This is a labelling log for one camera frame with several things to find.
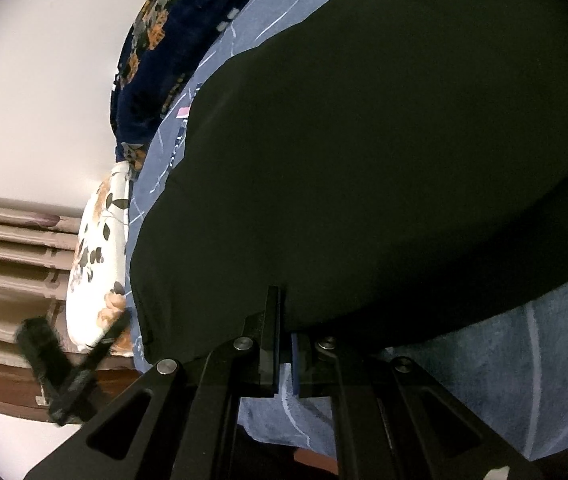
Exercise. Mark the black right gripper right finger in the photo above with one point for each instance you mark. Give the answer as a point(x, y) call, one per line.
point(313, 368)

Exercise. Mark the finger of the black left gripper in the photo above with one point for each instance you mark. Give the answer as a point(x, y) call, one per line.
point(72, 390)

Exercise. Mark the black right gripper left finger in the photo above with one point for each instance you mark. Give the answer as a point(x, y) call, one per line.
point(267, 331)

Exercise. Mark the black pants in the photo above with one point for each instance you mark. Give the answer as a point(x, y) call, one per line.
point(399, 166)

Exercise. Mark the white floral pillow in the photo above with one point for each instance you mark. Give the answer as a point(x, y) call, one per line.
point(95, 293)

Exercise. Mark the wooden slatted headboard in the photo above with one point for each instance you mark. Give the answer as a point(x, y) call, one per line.
point(37, 250)

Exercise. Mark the blue grid-pattern blanket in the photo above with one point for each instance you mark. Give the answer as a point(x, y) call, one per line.
point(511, 369)

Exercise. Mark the navy floral quilt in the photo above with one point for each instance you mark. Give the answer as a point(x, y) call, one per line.
point(164, 46)

